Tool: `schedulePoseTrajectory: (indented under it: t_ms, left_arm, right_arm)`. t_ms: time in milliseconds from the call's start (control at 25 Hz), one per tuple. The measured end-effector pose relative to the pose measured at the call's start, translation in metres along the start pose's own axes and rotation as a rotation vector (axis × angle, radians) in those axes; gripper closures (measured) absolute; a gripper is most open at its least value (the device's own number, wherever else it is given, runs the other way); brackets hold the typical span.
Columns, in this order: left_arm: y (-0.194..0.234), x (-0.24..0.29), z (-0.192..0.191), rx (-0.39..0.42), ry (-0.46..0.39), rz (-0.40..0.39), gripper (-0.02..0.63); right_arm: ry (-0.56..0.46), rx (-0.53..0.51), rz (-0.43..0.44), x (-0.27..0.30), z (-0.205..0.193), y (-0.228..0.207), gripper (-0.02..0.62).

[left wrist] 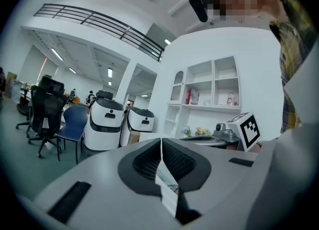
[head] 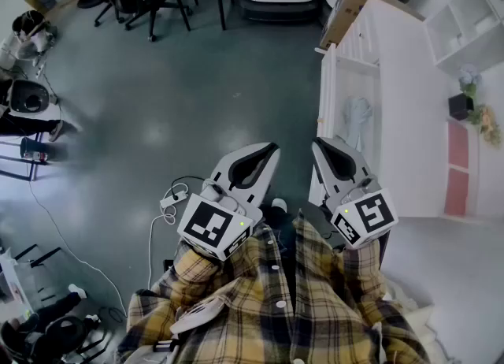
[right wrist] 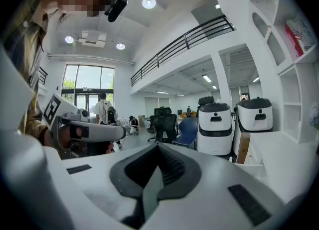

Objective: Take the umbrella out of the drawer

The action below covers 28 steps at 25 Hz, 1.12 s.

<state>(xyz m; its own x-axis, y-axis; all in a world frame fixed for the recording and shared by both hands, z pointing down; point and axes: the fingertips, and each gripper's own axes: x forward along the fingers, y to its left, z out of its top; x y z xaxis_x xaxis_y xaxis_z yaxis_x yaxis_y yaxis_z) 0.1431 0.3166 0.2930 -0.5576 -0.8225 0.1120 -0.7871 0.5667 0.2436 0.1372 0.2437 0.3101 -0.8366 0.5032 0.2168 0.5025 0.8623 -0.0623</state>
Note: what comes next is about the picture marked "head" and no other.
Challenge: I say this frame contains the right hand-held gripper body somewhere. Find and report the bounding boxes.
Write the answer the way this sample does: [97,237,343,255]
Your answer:
[322,175,399,249]

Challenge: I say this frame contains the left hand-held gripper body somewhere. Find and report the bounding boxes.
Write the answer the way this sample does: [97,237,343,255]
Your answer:
[176,179,264,262]

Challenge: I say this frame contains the light blue umbrella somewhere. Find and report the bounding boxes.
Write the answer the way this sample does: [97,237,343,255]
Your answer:
[343,96,373,151]

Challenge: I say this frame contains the person's right forearm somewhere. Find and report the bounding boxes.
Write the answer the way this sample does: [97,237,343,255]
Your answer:
[341,236,383,296]

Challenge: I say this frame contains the person's left forearm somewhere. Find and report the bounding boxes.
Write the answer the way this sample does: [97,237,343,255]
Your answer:
[172,240,225,292]

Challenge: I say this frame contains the white desk with drawer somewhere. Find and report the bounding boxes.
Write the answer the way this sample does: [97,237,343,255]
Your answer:
[314,0,452,220]

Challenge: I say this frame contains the white power strip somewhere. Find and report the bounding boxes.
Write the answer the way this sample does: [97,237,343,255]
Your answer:
[158,191,189,209]

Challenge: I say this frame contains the pink panel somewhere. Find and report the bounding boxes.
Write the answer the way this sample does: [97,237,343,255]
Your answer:
[447,121,480,171]
[443,167,472,216]

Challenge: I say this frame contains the white chest-mounted device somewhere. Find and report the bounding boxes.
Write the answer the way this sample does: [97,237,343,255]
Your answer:
[169,296,226,336]

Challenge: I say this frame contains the yellow plaid shirt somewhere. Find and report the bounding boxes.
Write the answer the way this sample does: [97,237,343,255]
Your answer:
[117,212,431,364]

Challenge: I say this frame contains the black flower pot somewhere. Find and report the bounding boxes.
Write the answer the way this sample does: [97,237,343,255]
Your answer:
[447,93,476,121]

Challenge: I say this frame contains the yellow flowers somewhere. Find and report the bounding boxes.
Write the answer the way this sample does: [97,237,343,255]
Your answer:
[467,102,504,150]

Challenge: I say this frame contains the pale blue flowers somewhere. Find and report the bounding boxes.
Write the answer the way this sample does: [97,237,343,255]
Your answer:
[458,63,484,98]

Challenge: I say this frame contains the flat cardboard box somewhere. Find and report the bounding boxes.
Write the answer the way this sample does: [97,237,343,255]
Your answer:
[318,0,427,51]

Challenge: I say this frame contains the white shelf unit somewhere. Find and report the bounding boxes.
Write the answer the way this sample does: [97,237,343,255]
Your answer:
[424,0,504,76]

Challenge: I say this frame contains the white cable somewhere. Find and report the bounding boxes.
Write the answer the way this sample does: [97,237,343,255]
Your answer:
[146,183,188,291]

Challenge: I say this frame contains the white strap with black stripes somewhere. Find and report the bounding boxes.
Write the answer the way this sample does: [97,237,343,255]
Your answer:
[151,338,181,354]

